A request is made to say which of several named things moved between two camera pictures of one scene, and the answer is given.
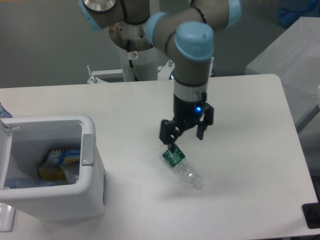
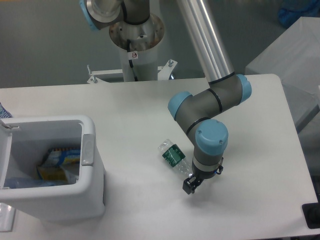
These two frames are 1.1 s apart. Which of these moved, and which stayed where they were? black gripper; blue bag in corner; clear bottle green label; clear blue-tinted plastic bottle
Moved: black gripper
Stayed: blue bag in corner; clear blue-tinted plastic bottle; clear bottle green label
